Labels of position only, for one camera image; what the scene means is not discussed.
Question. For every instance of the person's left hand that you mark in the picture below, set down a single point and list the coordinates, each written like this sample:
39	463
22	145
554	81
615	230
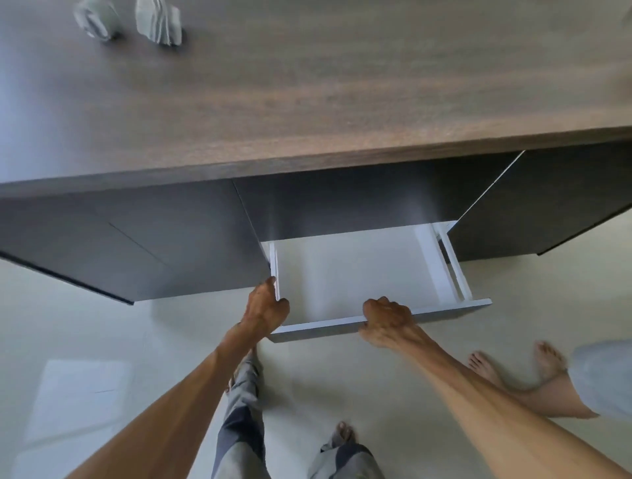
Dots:
262	313

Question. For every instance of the person's right hand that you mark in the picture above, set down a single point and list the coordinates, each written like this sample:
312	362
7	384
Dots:
392	328

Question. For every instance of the person's left fingers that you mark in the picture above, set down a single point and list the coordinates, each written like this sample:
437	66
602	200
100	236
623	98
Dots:
269	296

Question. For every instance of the person's right fingers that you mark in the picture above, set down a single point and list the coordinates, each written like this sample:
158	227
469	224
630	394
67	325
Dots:
387	308

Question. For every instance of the white drawer with dark front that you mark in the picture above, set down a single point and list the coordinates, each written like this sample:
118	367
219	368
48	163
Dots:
345	266

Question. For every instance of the person's right forearm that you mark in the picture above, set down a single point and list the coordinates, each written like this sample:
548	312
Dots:
493	419

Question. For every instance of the person's left forearm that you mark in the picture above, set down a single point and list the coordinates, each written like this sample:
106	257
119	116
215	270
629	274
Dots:
173	414

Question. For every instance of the dark wooden desk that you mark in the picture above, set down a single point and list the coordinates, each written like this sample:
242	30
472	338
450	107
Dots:
148	237

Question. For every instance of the person's left leg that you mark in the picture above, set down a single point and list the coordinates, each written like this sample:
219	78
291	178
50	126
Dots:
242	429

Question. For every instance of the person's leg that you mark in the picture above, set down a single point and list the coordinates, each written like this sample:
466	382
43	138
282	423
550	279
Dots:
345	456
242	429
533	395
550	359

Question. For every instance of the person's right leg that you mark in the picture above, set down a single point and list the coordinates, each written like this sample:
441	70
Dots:
345	456

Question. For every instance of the grey folded cloth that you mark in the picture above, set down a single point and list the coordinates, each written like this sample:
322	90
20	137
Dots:
159	22
97	18

